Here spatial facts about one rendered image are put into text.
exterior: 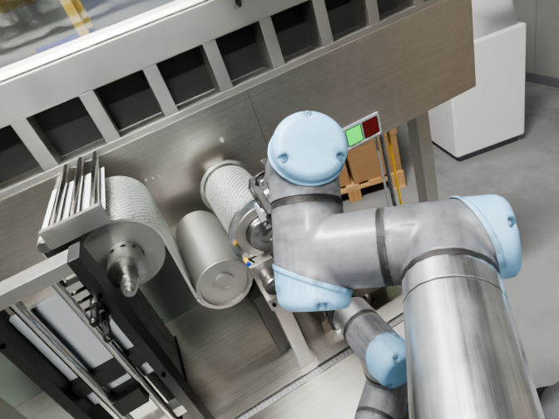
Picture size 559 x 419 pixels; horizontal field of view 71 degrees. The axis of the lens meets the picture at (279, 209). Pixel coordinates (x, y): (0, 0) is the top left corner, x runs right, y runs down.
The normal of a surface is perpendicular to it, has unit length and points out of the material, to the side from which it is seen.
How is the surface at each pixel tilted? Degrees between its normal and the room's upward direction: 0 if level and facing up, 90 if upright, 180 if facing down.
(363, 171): 90
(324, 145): 50
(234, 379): 0
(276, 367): 0
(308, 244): 40
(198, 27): 90
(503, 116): 90
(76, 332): 90
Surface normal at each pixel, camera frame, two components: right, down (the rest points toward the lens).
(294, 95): 0.39, 0.39
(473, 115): 0.15, 0.49
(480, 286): 0.23, -0.71
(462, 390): -0.40, -0.75
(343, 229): -0.36, -0.54
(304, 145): 0.10, -0.22
